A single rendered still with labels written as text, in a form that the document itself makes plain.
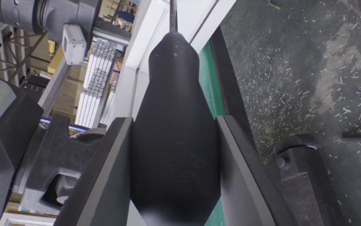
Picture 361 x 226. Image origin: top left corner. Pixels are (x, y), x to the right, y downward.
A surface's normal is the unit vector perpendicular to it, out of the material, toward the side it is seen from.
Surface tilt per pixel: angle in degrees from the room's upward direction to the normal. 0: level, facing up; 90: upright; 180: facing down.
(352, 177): 0
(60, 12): 90
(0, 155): 122
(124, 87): 90
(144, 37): 90
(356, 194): 0
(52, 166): 100
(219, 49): 90
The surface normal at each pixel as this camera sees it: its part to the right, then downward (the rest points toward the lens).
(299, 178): -0.88, -0.28
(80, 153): 0.61, -0.47
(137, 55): 0.03, 0.77
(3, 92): 0.55, -0.77
